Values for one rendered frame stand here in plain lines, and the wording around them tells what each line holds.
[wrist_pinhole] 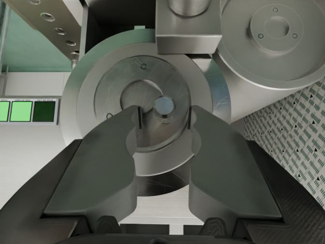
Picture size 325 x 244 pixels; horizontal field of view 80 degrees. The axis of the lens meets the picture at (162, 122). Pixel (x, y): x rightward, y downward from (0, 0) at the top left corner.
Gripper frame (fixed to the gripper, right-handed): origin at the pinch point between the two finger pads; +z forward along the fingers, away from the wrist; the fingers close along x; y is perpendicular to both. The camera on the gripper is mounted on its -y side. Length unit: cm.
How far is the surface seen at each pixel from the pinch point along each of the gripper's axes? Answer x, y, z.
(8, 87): -245, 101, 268
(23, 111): -37, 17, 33
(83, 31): -7.9, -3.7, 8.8
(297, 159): 15.8, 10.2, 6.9
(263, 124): 16.0, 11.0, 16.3
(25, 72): -221, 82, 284
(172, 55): 0.6, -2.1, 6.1
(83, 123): -6.8, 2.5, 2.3
